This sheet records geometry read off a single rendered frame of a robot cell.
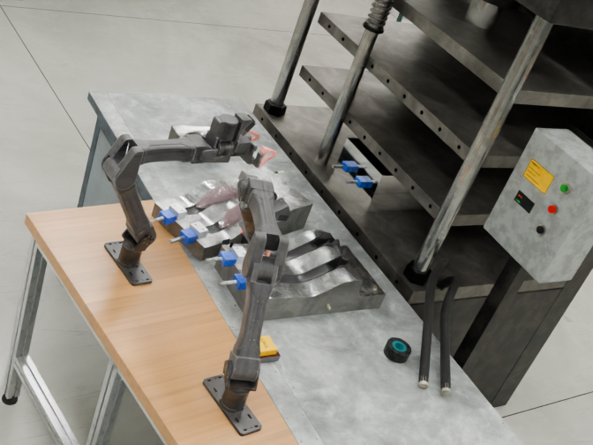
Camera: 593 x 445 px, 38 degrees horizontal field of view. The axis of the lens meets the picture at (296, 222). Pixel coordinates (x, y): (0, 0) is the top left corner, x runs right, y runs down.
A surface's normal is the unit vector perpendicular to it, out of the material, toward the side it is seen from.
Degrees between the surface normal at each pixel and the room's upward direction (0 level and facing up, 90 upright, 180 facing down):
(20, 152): 0
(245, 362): 62
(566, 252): 90
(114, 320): 0
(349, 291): 90
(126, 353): 0
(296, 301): 90
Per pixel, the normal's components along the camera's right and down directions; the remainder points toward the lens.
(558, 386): 0.31, -0.80
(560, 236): -0.83, 0.03
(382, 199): 0.46, 0.60
